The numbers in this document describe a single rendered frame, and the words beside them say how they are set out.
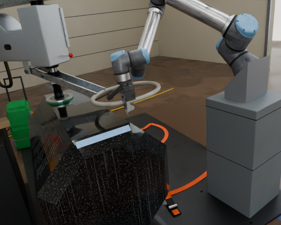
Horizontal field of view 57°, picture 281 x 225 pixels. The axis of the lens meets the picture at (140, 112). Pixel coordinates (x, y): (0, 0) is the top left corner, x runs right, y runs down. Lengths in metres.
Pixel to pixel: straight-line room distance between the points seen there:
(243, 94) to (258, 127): 0.23
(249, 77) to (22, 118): 2.67
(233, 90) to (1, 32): 1.78
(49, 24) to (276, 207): 2.13
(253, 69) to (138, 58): 0.76
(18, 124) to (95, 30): 4.52
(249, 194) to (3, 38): 2.16
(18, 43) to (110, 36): 5.59
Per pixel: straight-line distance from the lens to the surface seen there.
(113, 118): 1.64
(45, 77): 2.14
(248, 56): 1.84
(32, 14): 2.01
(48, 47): 2.00
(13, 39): 2.24
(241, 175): 1.97
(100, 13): 7.51
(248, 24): 1.75
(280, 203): 2.32
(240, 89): 1.81
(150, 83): 1.87
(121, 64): 1.46
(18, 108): 3.51
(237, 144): 1.86
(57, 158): 1.51
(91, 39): 7.37
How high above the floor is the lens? 1.49
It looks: 22 degrees down
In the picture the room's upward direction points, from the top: 7 degrees counter-clockwise
